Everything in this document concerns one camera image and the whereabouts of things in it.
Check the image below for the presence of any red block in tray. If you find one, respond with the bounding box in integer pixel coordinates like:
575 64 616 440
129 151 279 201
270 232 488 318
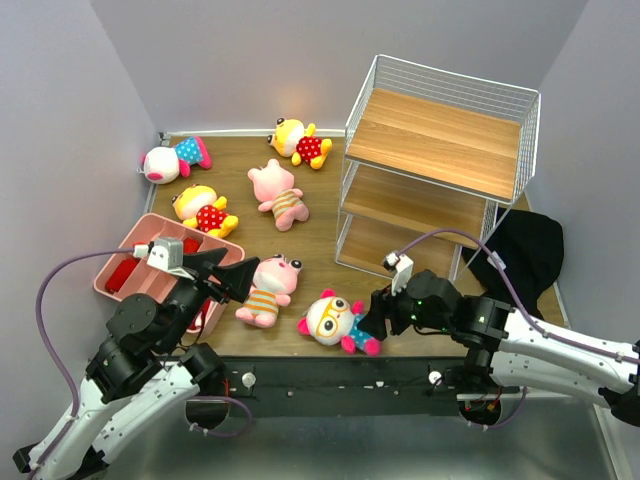
104 257 139 294

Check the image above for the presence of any pink plush face down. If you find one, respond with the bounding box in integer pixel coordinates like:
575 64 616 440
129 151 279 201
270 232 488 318
247 159 310 232

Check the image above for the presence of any yellow frog plush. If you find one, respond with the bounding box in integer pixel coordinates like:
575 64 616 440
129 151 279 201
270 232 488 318
171 184 239 238
267 118 333 170

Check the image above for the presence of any pink frog plush striped shirt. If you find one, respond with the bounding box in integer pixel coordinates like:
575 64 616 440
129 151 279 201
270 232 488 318
235 254 302 328

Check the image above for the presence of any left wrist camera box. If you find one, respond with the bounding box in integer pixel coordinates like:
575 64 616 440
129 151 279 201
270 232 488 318
133 237 194 280

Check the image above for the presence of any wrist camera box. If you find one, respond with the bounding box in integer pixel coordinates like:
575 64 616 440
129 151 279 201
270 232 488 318
133 237 194 280
383 252 414 296

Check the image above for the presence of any white wire wooden shelf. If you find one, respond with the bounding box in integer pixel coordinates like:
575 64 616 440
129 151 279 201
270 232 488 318
335 54 541 280

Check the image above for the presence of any red block under camera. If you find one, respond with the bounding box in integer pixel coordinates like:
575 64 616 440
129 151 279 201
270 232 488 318
182 237 201 255

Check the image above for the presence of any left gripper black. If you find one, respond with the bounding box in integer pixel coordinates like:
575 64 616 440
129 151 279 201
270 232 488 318
159 247 261 352

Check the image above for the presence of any white panda plush with glasses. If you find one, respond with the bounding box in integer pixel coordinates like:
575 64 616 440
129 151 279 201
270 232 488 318
297 289 381 356

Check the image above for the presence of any yellow frog plush back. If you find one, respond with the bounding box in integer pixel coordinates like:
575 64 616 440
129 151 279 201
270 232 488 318
267 118 333 170

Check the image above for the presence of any yellow frog plush front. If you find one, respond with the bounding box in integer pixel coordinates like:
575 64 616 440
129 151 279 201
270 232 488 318
171 184 239 238

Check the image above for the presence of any black mounting rail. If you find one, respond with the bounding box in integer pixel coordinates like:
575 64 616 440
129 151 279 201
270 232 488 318
185 355 499 426

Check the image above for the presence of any white panda plush blue dress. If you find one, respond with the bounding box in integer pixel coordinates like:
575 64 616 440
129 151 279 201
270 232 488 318
136 136 213 185

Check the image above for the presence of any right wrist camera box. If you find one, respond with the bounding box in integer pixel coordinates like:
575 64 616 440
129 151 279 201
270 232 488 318
383 252 414 296

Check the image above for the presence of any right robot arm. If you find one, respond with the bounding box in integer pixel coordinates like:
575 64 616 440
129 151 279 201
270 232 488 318
359 270 639 426

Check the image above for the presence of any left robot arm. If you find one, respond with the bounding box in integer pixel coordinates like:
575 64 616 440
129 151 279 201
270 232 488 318
13 237 260 479

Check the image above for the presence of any black cloth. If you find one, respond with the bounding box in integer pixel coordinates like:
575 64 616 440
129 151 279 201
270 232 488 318
462 210 564 318

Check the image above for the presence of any pink divided tray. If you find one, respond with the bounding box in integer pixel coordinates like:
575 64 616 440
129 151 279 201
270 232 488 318
93 213 245 338

